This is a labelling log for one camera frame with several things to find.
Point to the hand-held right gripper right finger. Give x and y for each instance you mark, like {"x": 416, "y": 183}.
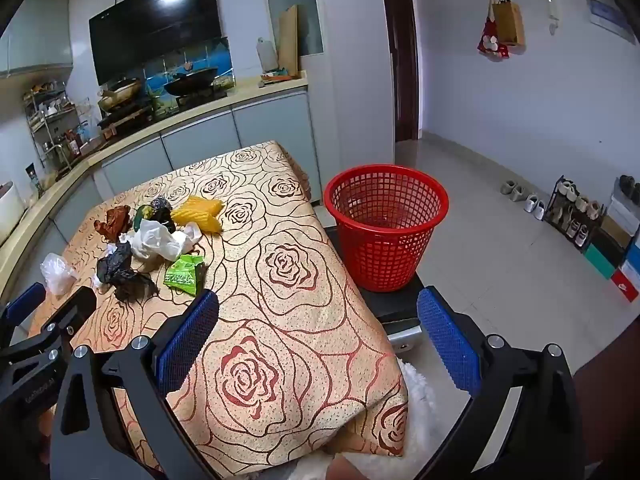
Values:
{"x": 447, "y": 345}

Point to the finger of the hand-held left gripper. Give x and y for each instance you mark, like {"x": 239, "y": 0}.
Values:
{"x": 75, "y": 310}
{"x": 22, "y": 305}

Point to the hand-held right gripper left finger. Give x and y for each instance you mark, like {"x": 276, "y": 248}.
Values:
{"x": 187, "y": 342}

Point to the clear plastic bag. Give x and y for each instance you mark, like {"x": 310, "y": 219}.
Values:
{"x": 57, "y": 275}

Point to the red plastic mesh basket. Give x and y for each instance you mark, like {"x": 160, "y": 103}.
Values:
{"x": 380, "y": 260}

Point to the steel wool scrubber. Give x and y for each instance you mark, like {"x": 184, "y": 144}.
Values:
{"x": 161, "y": 205}

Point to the yellow foam net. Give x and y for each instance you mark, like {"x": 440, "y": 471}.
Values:
{"x": 195, "y": 222}
{"x": 205, "y": 205}

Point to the black plastic bag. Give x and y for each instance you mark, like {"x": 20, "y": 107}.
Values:
{"x": 120, "y": 270}

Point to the black stool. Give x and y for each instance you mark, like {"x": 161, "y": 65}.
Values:
{"x": 395, "y": 305}

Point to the green snack packet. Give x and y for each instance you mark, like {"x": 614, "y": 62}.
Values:
{"x": 182, "y": 275}

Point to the white fluffy cloth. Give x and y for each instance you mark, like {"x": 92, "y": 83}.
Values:
{"x": 425, "y": 410}

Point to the brown plastic bag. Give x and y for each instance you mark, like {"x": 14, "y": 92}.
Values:
{"x": 112, "y": 222}

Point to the white rice cooker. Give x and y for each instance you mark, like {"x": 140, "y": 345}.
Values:
{"x": 10, "y": 210}

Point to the white plastic bag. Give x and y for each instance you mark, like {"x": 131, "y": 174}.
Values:
{"x": 155, "y": 240}

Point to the green scouring pad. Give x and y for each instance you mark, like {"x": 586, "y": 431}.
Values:
{"x": 141, "y": 215}

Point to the black foil wrapper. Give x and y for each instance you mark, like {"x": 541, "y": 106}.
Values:
{"x": 162, "y": 221}

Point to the black packet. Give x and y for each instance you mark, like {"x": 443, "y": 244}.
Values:
{"x": 32, "y": 177}

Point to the white shoe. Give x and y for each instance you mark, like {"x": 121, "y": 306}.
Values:
{"x": 539, "y": 210}
{"x": 530, "y": 203}

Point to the red sauce jar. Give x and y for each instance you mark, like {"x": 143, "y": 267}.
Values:
{"x": 74, "y": 145}

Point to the grey slipper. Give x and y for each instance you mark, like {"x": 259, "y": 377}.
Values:
{"x": 508, "y": 187}
{"x": 517, "y": 193}

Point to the black shoe rack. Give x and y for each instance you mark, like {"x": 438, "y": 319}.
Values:
{"x": 552, "y": 210}

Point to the group of pale shoes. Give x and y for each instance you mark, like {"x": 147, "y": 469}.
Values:
{"x": 580, "y": 205}

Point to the metal spice rack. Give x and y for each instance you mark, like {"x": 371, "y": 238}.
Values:
{"x": 45, "y": 110}

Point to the grey lower kitchen cabinets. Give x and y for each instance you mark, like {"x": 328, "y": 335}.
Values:
{"x": 200, "y": 142}

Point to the grey kitchen cabinets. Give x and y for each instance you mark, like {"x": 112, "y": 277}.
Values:
{"x": 200, "y": 142}
{"x": 35, "y": 35}

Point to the black portable stove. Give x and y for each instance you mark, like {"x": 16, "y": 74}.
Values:
{"x": 125, "y": 115}

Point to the stack of shoe boxes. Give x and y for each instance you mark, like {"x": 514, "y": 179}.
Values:
{"x": 620, "y": 240}

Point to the golden pan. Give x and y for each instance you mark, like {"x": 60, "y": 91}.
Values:
{"x": 120, "y": 92}

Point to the beige kitchen countertop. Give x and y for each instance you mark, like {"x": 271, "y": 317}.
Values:
{"x": 210, "y": 112}

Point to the dark shoe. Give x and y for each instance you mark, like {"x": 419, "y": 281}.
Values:
{"x": 629, "y": 186}

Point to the black gas hob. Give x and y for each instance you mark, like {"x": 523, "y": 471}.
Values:
{"x": 205, "y": 100}

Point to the black wok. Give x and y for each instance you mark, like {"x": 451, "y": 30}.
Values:
{"x": 192, "y": 82}

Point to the grey upper kitchen cabinets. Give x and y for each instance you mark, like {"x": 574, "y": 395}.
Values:
{"x": 35, "y": 35}

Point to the orange kitchen utensil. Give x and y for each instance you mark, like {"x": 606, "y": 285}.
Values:
{"x": 280, "y": 77}

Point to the black range hood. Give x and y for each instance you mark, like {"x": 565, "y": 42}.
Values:
{"x": 155, "y": 30}

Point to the white plastic bottle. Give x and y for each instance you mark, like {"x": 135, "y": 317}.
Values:
{"x": 266, "y": 55}

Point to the red hanging cloth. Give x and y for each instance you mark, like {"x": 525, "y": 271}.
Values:
{"x": 487, "y": 40}

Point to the wooden cutting board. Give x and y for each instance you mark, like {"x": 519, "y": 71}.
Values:
{"x": 288, "y": 40}

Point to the brown paper bag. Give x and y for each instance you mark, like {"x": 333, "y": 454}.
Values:
{"x": 508, "y": 22}

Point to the dark wooden door frame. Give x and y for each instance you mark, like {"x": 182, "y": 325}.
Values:
{"x": 400, "y": 60}

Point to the white wall phone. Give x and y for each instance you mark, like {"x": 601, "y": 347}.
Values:
{"x": 551, "y": 10}

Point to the blue and white wall notice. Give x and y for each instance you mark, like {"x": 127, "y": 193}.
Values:
{"x": 607, "y": 15}

